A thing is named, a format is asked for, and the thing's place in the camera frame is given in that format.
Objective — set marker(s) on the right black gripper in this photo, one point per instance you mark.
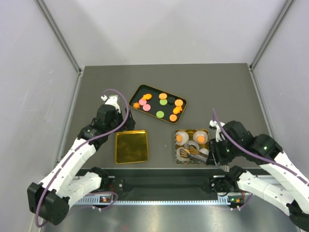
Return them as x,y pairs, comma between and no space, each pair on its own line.
215,157

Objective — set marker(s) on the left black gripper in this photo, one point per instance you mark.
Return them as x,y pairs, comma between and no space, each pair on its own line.
130,125

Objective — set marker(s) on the gold cookie tin box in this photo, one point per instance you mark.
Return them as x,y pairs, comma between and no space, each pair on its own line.
191,133

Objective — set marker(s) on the orange round cookie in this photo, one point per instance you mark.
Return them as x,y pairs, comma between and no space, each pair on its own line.
173,117
184,153

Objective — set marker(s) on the orange dotted cookie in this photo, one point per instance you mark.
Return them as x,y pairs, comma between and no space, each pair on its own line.
179,138
201,139
162,96

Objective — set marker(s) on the green round cookie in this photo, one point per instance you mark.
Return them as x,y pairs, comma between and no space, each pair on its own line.
160,114

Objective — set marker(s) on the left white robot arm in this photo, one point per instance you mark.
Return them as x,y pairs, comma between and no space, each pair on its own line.
51,199

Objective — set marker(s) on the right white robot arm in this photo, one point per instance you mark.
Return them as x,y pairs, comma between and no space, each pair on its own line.
233,140

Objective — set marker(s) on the orange star cookie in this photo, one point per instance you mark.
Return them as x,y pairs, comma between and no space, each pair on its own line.
136,105

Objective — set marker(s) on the gold tin lid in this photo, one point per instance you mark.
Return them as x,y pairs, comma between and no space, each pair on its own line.
131,147

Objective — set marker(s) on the pink cookie upper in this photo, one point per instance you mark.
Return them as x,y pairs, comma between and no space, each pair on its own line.
142,102

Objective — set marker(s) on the pink round cookie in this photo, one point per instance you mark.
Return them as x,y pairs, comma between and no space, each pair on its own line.
146,107

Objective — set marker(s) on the orange fish cookie left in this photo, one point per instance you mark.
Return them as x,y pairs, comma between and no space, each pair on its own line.
147,97

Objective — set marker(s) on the orange fish cookie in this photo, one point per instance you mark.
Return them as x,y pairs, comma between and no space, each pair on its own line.
177,110
147,97

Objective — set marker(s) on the green cookie upper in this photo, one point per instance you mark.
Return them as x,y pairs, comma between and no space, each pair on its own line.
163,102

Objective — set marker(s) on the orange round cookie bottom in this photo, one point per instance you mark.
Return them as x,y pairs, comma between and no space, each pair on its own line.
173,117

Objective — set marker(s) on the orange dotted cookie top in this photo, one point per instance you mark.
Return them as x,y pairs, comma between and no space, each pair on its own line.
162,96

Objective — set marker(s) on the black cookie tray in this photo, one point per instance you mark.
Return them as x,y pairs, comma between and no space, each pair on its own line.
155,105

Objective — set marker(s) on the black cookie in tray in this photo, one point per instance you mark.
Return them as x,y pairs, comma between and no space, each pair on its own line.
171,100

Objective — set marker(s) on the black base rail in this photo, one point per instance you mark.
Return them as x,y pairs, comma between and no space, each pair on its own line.
142,185

